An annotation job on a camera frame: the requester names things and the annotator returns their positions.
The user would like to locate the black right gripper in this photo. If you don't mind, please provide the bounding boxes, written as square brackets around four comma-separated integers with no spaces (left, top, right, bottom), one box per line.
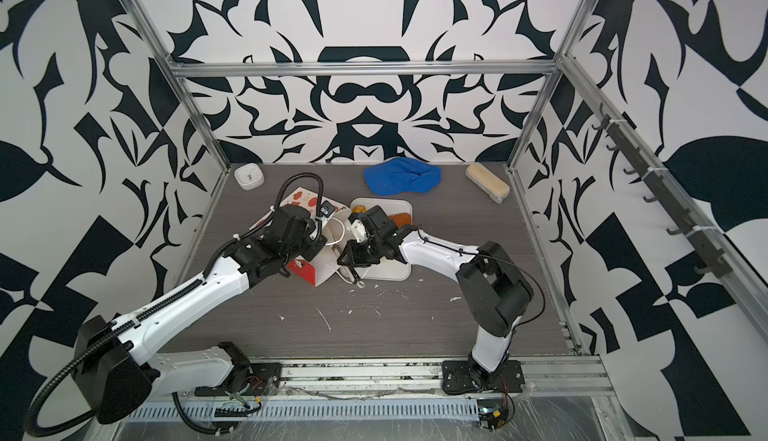
[336,237,387,267]

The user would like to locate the white red paper bag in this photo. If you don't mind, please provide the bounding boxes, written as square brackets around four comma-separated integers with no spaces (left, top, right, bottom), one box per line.
[280,186,352,287]

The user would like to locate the orange fake baguette bread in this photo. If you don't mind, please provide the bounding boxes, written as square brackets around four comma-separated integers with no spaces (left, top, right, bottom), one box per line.
[389,213,412,229]

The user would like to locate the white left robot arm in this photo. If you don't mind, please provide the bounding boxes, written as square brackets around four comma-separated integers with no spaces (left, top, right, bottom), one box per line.
[69,201,336,424]

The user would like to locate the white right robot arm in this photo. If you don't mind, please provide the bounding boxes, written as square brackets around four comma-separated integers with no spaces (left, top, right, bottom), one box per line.
[338,206,534,379]

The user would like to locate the white plastic tray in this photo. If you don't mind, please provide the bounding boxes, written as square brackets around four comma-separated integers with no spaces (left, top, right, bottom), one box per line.
[352,197,413,282]

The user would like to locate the blue cloth cap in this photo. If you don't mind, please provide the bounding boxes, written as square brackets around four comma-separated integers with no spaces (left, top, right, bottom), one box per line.
[363,158,442,196]

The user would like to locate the white square analog clock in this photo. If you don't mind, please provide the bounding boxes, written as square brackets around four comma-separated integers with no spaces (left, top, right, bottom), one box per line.
[234,163,265,191]

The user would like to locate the beige sponge block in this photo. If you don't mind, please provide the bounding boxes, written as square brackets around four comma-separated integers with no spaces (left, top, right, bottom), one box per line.
[465,163,510,204]

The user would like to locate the green circuit board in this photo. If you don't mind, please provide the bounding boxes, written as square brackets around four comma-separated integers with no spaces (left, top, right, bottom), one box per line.
[477,397,516,431]

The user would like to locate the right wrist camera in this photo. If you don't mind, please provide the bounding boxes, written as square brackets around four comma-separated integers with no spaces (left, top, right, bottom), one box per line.
[350,220,368,243]

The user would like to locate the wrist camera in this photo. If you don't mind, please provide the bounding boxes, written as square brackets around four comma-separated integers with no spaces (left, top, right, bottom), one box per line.
[350,220,368,243]
[319,200,337,218]

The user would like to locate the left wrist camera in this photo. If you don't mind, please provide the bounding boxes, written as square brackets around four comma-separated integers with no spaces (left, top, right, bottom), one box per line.
[319,200,337,218]

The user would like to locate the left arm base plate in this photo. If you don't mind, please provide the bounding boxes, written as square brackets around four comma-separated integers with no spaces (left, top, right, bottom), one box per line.
[194,362,283,397]

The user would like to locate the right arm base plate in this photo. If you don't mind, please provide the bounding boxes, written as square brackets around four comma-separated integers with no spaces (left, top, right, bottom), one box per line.
[441,358,525,395]

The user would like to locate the white slotted cable duct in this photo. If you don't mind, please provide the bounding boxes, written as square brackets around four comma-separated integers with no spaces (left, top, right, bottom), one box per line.
[128,398,481,423]

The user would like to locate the black corrugated cable conduit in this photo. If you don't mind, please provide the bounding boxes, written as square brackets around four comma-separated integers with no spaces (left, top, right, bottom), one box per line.
[23,320,133,439]

